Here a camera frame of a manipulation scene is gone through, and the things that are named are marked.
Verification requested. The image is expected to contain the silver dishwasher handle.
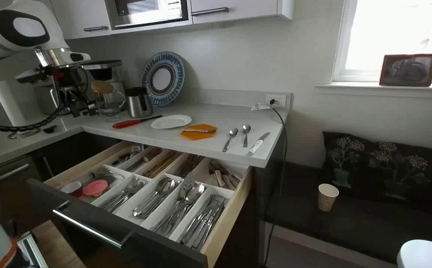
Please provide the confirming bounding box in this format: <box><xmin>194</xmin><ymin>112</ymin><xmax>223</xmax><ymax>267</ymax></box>
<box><xmin>0</xmin><ymin>163</ymin><xmax>31</xmax><ymax>189</ymax></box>

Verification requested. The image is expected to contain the white handled knife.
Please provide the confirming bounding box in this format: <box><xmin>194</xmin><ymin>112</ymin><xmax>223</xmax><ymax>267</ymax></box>
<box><xmin>247</xmin><ymin>131</ymin><xmax>271</xmax><ymax>156</ymax></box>

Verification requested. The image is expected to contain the heap of forks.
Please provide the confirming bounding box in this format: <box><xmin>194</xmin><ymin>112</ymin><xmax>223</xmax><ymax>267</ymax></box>
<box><xmin>98</xmin><ymin>178</ymin><xmax>148</xmax><ymax>214</ymax></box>

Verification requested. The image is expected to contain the orange hexagonal trivet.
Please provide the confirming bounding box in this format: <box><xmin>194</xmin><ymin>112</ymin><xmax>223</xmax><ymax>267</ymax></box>
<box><xmin>180</xmin><ymin>124</ymin><xmax>218</xmax><ymax>141</ymax></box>

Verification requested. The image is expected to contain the pink round lid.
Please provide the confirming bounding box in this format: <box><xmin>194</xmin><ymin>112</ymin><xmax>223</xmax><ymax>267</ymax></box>
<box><xmin>82</xmin><ymin>179</ymin><xmax>109</xmax><ymax>197</ymax></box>

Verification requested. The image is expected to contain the white upper cabinet door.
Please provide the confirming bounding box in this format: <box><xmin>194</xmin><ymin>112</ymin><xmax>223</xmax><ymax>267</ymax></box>
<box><xmin>190</xmin><ymin>0</ymin><xmax>280</xmax><ymax>25</ymax></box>
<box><xmin>50</xmin><ymin>0</ymin><xmax>113</xmax><ymax>40</ymax></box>

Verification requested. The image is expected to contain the paper cup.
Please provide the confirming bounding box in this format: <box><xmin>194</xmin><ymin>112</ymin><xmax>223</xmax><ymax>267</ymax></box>
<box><xmin>317</xmin><ymin>183</ymin><xmax>340</xmax><ymax>213</ymax></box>

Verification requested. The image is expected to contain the wooden picture frame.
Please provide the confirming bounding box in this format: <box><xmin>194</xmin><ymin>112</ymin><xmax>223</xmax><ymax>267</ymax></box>
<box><xmin>379</xmin><ymin>53</ymin><xmax>432</xmax><ymax>87</ymax></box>

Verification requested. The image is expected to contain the red cup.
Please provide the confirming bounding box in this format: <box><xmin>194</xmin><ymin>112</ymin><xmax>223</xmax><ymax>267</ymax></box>
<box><xmin>60</xmin><ymin>181</ymin><xmax>83</xmax><ymax>198</ymax></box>

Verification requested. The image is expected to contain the heap of dark utensils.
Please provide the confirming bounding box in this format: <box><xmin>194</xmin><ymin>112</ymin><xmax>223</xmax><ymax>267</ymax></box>
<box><xmin>173</xmin><ymin>154</ymin><xmax>206</xmax><ymax>178</ymax></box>

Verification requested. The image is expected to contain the heap of table knives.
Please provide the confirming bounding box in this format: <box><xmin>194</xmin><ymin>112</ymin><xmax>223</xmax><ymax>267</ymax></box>
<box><xmin>180</xmin><ymin>194</ymin><xmax>227</xmax><ymax>251</ymax></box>

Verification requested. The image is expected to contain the silver spoon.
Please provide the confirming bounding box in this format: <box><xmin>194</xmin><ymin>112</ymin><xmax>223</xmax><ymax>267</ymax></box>
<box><xmin>242</xmin><ymin>124</ymin><xmax>252</xmax><ymax>148</ymax></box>
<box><xmin>222</xmin><ymin>128</ymin><xmax>239</xmax><ymax>153</ymax></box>

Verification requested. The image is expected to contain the microwave door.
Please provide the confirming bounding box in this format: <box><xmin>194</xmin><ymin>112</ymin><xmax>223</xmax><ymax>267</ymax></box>
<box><xmin>104</xmin><ymin>0</ymin><xmax>193</xmax><ymax>31</ymax></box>

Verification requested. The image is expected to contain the paper towel roll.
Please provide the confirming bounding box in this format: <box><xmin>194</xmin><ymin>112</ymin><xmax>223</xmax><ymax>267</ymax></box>
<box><xmin>0</xmin><ymin>79</ymin><xmax>27</xmax><ymax>127</ymax></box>

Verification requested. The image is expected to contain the silver drawer handle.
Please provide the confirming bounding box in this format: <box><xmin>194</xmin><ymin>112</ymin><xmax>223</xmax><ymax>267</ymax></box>
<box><xmin>52</xmin><ymin>208</ymin><xmax>124</xmax><ymax>249</ymax></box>

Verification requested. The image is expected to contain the metal ring tool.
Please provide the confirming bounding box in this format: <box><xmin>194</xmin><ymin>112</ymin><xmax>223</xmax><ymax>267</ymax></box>
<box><xmin>7</xmin><ymin>128</ymin><xmax>42</xmax><ymax>140</ymax></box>

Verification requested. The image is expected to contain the window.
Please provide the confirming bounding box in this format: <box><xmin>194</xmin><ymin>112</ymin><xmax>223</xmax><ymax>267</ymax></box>
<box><xmin>332</xmin><ymin>0</ymin><xmax>432</xmax><ymax>84</ymax></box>

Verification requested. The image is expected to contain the heap of spoons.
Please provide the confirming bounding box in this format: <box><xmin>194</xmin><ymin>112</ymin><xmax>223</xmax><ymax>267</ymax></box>
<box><xmin>132</xmin><ymin>177</ymin><xmax>182</xmax><ymax>219</ymax></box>

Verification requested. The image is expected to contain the dark bench seat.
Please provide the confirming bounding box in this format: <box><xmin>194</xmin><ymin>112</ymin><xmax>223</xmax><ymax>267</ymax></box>
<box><xmin>264</xmin><ymin>162</ymin><xmax>432</xmax><ymax>265</ymax></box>

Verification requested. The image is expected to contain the bundle of chopsticks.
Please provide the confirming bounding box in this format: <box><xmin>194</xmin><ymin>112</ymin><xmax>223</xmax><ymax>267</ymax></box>
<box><xmin>143</xmin><ymin>150</ymin><xmax>182</xmax><ymax>179</ymax></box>

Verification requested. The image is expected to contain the heap of wooden handled utensils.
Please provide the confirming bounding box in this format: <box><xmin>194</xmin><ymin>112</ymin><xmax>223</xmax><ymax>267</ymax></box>
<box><xmin>207</xmin><ymin>160</ymin><xmax>244</xmax><ymax>191</ymax></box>

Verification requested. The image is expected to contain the white cutlery organizer tray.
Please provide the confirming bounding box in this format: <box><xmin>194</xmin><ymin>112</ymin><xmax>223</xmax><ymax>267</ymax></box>
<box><xmin>57</xmin><ymin>143</ymin><xmax>251</xmax><ymax>249</ymax></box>

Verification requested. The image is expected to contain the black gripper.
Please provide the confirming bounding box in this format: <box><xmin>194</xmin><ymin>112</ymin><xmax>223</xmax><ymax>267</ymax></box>
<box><xmin>53</xmin><ymin>67</ymin><xmax>101</xmax><ymax>118</ymax></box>

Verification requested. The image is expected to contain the red handled knife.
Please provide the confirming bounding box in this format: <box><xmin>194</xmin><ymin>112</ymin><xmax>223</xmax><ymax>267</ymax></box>
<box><xmin>112</xmin><ymin>115</ymin><xmax>163</xmax><ymax>130</ymax></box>

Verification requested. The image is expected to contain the glass carafe with wooden lid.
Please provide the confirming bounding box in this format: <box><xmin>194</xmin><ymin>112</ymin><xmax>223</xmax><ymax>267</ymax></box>
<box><xmin>91</xmin><ymin>81</ymin><xmax>127</xmax><ymax>115</ymax></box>

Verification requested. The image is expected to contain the black cable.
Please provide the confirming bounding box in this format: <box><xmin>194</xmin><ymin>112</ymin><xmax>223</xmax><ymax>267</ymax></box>
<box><xmin>262</xmin><ymin>98</ymin><xmax>289</xmax><ymax>267</ymax></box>

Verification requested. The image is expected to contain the blue and white decorative plate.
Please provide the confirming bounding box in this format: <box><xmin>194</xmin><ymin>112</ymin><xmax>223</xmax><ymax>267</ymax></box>
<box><xmin>141</xmin><ymin>51</ymin><xmax>186</xmax><ymax>108</ymax></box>

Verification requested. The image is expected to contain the white rounded object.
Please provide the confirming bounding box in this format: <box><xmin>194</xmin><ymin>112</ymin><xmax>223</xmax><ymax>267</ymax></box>
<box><xmin>397</xmin><ymin>239</ymin><xmax>432</xmax><ymax>268</ymax></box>

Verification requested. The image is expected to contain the open kitchen drawer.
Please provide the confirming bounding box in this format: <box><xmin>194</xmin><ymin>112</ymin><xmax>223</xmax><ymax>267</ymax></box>
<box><xmin>27</xmin><ymin>140</ymin><xmax>254</xmax><ymax>268</ymax></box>

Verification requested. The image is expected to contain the white wall socket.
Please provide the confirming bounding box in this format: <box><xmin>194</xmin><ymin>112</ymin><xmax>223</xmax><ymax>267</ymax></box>
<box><xmin>265</xmin><ymin>94</ymin><xmax>288</xmax><ymax>109</ymax></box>

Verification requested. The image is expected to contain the stainless steel jug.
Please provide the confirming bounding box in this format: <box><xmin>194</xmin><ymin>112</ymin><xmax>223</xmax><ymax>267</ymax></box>
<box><xmin>125</xmin><ymin>87</ymin><xmax>154</xmax><ymax>119</ymax></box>

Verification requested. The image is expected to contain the dark floral cushion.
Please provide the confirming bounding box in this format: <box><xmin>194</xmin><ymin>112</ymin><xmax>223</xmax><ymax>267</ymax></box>
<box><xmin>321</xmin><ymin>131</ymin><xmax>432</xmax><ymax>218</ymax></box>

